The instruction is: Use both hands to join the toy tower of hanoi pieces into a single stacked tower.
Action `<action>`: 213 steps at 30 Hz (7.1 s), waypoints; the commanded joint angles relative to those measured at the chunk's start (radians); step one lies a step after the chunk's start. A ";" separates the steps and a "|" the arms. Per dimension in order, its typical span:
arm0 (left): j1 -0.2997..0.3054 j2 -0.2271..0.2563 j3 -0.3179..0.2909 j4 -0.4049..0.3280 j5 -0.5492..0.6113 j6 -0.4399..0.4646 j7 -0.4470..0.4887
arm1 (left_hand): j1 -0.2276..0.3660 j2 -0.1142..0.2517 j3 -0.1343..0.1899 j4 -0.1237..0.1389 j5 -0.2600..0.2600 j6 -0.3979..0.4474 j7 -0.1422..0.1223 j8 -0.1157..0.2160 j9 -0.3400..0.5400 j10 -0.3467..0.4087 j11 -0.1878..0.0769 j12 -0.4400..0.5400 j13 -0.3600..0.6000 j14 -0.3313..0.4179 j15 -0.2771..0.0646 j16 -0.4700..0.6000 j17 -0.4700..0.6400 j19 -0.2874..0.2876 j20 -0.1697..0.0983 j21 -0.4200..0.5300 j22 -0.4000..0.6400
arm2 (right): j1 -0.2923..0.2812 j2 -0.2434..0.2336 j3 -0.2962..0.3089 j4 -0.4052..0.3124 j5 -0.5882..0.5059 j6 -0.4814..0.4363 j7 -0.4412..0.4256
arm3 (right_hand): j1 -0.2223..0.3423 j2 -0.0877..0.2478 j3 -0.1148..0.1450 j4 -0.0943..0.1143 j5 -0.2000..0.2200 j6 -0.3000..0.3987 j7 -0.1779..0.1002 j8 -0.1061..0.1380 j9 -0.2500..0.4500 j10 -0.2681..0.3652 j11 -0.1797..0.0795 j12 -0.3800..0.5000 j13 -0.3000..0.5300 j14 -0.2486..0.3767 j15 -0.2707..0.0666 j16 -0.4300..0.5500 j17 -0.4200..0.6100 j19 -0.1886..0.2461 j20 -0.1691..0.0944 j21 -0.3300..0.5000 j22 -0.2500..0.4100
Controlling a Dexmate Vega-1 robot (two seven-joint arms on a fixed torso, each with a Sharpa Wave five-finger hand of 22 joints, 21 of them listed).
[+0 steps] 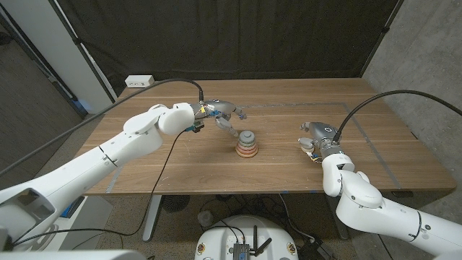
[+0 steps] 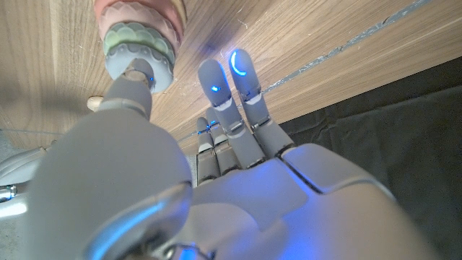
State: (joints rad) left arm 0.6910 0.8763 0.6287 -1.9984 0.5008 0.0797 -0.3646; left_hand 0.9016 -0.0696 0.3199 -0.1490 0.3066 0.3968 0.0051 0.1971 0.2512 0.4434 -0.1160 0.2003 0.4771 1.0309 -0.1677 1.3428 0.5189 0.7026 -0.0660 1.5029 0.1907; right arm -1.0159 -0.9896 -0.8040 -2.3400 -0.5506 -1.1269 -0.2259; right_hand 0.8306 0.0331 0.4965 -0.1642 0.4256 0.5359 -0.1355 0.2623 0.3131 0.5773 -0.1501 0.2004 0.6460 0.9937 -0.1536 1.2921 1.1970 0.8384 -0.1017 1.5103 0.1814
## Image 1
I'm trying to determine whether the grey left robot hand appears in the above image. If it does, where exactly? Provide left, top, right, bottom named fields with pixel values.
left=190, top=99, right=248, bottom=138

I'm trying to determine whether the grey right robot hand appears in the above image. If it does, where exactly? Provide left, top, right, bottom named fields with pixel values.
left=297, top=121, right=344, bottom=158

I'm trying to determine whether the black backdrop curtain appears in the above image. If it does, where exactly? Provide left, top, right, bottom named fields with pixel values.
left=57, top=0, right=404, bottom=97

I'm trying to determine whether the white power outlet box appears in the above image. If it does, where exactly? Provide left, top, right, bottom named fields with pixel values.
left=124, top=74, right=155, bottom=89

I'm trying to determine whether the dark table leg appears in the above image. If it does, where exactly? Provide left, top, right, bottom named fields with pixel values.
left=326, top=194, right=349, bottom=240

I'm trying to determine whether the black floor fan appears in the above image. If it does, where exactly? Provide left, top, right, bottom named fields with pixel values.
left=161, top=194, right=191, bottom=213

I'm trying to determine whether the grey floor cylinder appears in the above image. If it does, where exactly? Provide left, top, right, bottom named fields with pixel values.
left=197, top=210, right=214, bottom=228

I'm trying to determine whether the black floor power strip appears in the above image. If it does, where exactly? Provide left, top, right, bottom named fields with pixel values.
left=296, top=240, right=335, bottom=260

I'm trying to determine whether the black backdrop stand pole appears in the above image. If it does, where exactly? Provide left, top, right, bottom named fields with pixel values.
left=359, top=0, right=405, bottom=77
left=48, top=0, right=118, bottom=102

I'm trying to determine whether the white robot torso base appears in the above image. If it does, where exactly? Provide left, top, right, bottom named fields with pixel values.
left=194, top=215, right=300, bottom=260

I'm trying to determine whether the light grey table leg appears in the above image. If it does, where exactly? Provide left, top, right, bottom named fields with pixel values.
left=142, top=194, right=163, bottom=242

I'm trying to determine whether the black antenna radio module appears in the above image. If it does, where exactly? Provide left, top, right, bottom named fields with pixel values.
left=232, top=225, right=272, bottom=260

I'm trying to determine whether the white pedal board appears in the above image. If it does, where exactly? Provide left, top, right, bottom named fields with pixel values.
left=46, top=194, right=113, bottom=252

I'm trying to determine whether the blue foot pad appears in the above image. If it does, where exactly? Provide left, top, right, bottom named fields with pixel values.
left=61, top=196, right=86, bottom=219

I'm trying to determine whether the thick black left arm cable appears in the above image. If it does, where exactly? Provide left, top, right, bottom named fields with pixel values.
left=0, top=78, right=205, bottom=178

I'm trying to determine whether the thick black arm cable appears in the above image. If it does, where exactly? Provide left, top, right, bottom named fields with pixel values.
left=0, top=78, right=205, bottom=178
left=334, top=89, right=462, bottom=144

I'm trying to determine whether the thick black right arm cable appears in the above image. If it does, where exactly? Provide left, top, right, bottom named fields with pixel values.
left=334, top=89, right=462, bottom=144

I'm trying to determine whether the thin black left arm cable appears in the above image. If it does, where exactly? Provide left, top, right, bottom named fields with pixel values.
left=9, top=130, right=187, bottom=248

